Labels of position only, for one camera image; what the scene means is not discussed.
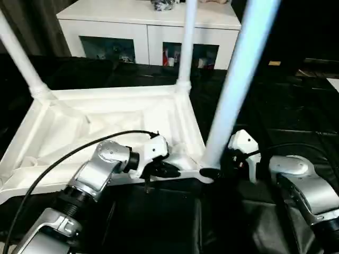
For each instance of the white cabinet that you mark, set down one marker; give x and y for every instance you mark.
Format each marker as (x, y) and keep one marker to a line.
(106, 23)

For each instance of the black side table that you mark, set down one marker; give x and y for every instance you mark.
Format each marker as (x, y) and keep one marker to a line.
(320, 67)

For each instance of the black mat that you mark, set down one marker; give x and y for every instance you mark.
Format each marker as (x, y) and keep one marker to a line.
(291, 111)

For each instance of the white plastic table top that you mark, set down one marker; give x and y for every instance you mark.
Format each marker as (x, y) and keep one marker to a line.
(106, 105)

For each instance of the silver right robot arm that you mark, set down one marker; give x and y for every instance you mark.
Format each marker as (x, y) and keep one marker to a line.
(304, 185)

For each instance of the small yellow tag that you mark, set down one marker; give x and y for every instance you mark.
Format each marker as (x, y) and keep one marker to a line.
(274, 63)

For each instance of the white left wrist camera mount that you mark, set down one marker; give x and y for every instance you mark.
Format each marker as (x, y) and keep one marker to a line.
(155, 149)

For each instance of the small white bottle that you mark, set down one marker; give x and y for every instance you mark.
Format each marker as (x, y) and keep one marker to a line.
(171, 61)
(201, 63)

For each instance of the small red item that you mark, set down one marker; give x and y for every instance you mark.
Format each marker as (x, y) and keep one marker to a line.
(165, 56)

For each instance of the grey curtain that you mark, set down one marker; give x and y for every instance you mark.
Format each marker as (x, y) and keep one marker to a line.
(45, 31)

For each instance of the white flat board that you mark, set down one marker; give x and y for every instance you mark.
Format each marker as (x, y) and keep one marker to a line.
(334, 84)

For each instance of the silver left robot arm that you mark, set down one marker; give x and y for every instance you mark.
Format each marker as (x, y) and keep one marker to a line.
(98, 169)

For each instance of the dark patterned ornament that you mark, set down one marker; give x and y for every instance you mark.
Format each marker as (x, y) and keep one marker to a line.
(162, 5)

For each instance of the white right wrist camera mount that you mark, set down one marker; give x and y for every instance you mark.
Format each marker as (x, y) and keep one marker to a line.
(245, 140)

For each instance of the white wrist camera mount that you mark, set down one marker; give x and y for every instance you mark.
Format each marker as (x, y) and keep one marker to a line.
(155, 149)
(245, 140)

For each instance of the white plastic table leg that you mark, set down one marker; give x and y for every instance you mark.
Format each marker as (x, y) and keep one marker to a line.
(18, 53)
(233, 79)
(188, 39)

